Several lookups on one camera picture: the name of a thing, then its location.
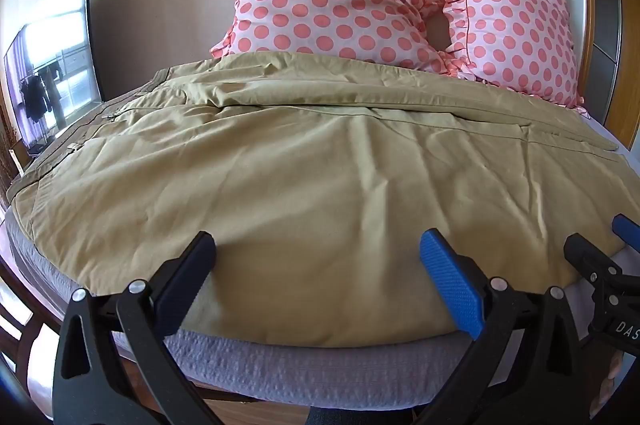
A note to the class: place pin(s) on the small pink polka dot pillow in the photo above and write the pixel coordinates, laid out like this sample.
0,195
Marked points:
510,25

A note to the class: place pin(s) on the flat screen television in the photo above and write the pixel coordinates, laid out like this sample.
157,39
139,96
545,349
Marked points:
55,65

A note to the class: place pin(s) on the person's right hand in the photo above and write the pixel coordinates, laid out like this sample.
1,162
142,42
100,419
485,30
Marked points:
614,377

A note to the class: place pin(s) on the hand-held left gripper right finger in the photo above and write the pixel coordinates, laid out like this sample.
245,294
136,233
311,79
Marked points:
451,286

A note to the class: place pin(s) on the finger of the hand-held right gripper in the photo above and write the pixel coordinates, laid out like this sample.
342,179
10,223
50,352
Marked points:
590,257
629,230

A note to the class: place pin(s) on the khaki pants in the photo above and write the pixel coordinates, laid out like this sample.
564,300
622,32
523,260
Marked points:
310,185

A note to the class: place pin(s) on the grey wardrobe door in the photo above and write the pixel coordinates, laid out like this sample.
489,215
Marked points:
612,20

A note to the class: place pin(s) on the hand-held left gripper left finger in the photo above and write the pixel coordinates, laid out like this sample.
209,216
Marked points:
184,281

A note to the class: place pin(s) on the bed with grey sheet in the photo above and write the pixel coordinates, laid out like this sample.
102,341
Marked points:
310,370

